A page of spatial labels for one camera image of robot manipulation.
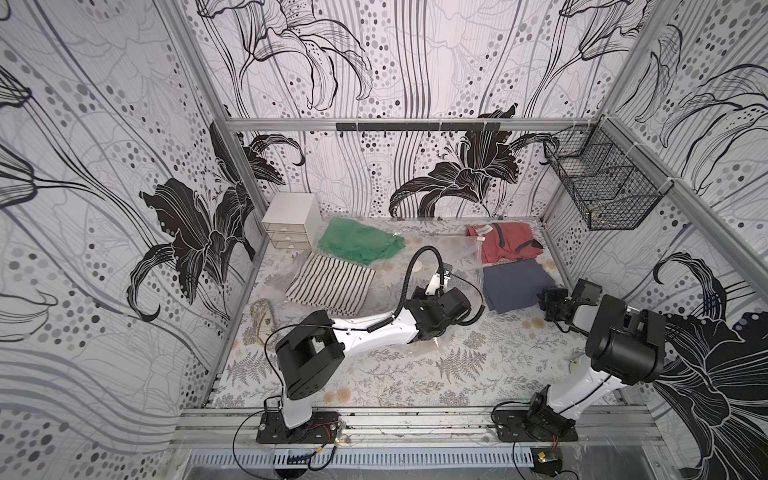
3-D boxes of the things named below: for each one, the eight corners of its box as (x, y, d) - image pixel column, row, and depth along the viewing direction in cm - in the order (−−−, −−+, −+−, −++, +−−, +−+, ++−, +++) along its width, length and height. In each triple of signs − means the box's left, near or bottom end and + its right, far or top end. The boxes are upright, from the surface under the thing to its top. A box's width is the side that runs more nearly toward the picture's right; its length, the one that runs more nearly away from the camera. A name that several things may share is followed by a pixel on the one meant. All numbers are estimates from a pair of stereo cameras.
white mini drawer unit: (270, 251, 111) (258, 229, 101) (283, 214, 123) (273, 191, 114) (315, 251, 111) (307, 228, 101) (322, 214, 123) (316, 191, 114)
